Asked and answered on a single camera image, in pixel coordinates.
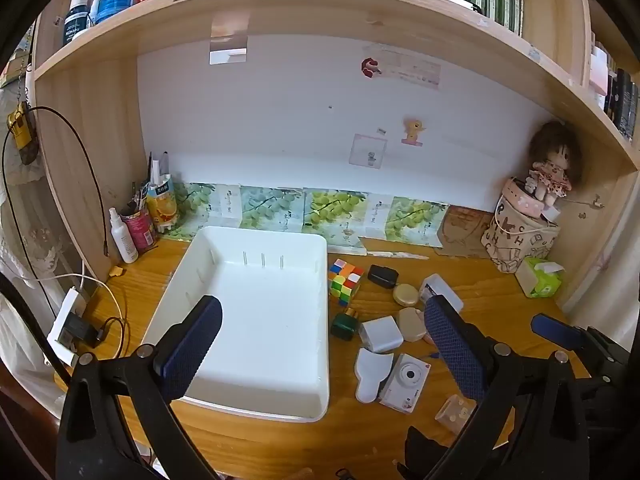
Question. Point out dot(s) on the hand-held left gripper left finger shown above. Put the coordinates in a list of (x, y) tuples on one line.
[(190, 352)]

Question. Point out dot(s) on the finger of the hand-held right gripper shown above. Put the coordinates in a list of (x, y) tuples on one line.
[(552, 329)]

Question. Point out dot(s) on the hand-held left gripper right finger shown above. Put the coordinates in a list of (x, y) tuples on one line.
[(452, 347)]

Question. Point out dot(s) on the small pink oblong case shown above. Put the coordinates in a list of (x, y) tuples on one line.
[(429, 338)]

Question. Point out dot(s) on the beige rounded square compact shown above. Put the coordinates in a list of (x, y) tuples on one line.
[(411, 325)]

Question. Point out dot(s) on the white rectangular box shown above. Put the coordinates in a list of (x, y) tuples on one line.
[(442, 290)]

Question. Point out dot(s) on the white instant camera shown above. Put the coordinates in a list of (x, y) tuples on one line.
[(404, 384)]

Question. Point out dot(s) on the small clear container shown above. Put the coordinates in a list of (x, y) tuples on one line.
[(454, 414)]

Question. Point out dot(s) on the round beige compact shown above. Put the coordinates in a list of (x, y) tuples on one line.
[(405, 295)]

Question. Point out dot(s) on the white square charger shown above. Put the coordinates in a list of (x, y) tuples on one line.
[(381, 335)]

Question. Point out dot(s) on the white plastic storage bin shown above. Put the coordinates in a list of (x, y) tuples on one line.
[(260, 320)]

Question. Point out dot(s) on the green perfume bottle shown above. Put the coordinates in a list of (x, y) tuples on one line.
[(344, 327)]

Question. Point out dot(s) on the multicoloured puzzle cube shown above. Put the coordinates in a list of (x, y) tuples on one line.
[(345, 282)]

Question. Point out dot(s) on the green tissue pack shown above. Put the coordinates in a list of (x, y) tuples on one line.
[(540, 280)]

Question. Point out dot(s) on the letter printed fabric basket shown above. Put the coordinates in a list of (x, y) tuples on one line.
[(517, 242)]

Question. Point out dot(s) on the black power adapter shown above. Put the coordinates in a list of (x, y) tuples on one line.
[(382, 276)]

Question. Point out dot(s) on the black pointed object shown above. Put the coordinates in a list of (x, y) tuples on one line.
[(425, 455)]

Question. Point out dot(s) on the black plug on strip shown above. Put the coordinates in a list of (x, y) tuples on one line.
[(80, 331)]

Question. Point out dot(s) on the brown cardboard sheet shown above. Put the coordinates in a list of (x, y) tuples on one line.
[(465, 232)]

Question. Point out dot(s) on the white power strip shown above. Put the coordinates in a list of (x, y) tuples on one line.
[(67, 310)]

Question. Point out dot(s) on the white spray bottle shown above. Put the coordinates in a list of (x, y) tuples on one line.
[(124, 240)]

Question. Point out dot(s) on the red printed can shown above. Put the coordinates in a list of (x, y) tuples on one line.
[(141, 230)]

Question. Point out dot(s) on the yellow printed pen cup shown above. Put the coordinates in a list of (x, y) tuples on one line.
[(162, 207)]

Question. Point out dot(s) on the brown haired doll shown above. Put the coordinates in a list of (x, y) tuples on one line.
[(552, 160)]

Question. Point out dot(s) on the white hanging cloth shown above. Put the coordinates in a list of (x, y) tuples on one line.
[(30, 240)]

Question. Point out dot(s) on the row of dark books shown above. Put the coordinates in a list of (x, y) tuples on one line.
[(622, 102)]

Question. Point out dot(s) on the pink box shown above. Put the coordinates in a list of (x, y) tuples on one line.
[(598, 70)]

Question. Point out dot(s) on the yellow hanging pouch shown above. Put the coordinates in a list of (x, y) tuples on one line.
[(22, 132)]

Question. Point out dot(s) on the pale paper note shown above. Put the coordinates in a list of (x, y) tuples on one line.
[(415, 67)]

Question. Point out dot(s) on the dark blue bottle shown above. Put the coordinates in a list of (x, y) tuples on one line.
[(75, 20)]

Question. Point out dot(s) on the wooden bookshelf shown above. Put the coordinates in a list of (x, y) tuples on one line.
[(350, 10)]

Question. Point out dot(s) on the blue jar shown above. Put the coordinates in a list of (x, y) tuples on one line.
[(116, 6)]

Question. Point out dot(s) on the white capped bottle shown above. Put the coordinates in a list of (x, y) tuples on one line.
[(96, 5)]

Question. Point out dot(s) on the square translucent wall sticker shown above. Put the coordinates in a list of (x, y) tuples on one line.
[(369, 152)]

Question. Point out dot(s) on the yellow duck wall sticker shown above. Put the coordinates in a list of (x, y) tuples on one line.
[(413, 132)]

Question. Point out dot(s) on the red wall sticker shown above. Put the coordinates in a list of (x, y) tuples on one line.
[(370, 66)]

